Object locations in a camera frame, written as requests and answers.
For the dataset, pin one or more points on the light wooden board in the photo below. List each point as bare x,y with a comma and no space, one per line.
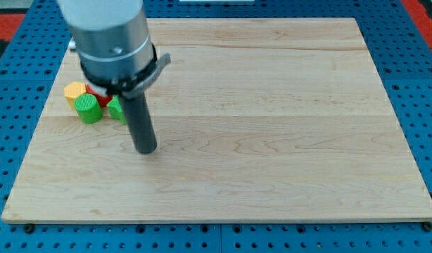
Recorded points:
282,120

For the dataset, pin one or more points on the red block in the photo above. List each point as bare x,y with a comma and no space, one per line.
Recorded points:
102,100

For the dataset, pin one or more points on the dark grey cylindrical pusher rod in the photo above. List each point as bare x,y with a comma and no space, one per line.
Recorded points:
138,119

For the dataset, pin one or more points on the black clamp ring with lever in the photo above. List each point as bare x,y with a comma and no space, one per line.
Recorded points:
131,86

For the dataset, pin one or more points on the green cylinder block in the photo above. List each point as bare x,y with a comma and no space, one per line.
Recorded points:
88,108

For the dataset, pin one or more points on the yellow hexagon block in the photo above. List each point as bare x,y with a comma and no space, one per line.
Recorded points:
72,91

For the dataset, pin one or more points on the green star block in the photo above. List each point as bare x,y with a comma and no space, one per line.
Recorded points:
115,110

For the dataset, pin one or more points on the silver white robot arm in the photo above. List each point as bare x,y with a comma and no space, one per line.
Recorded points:
117,57

